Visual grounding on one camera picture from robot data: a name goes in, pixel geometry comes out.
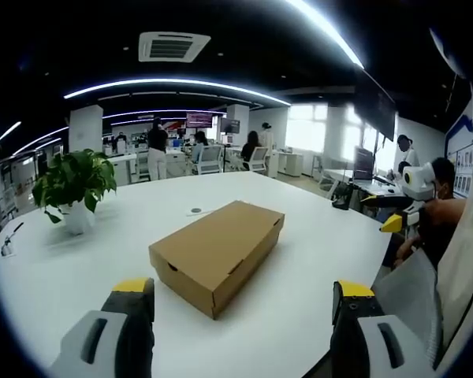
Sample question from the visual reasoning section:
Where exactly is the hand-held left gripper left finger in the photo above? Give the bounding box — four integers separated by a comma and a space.
48, 276, 157, 378

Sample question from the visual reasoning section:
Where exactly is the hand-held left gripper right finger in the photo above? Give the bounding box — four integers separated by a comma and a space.
330, 280, 431, 378

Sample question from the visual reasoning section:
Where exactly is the brown cardboard shoe box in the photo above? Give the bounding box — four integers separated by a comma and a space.
147, 199, 286, 321

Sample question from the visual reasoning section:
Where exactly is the dark desk monitor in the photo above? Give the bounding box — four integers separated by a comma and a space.
352, 146, 376, 182

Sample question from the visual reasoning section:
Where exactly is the grey mesh chair back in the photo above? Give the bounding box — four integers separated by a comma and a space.
373, 247, 445, 372

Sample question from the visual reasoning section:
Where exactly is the person's light garment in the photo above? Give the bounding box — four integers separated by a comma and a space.
435, 196, 473, 373

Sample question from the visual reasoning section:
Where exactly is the white plant pot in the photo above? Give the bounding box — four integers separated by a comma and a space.
61, 201, 97, 237

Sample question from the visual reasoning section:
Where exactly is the white office chair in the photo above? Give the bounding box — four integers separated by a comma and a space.
196, 145, 224, 175
248, 146, 270, 175

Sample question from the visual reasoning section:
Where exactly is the green leafy plant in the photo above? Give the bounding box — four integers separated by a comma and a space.
32, 147, 118, 224

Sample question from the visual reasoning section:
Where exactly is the hanging red screen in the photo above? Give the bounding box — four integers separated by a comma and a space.
185, 111, 214, 128

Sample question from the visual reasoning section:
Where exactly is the ceiling air conditioner vent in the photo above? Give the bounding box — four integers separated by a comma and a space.
138, 31, 212, 64

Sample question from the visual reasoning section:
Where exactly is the blue wall poster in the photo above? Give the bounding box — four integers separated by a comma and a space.
444, 105, 473, 198

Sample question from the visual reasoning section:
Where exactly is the large dark wall screen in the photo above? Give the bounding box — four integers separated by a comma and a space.
353, 69, 397, 142

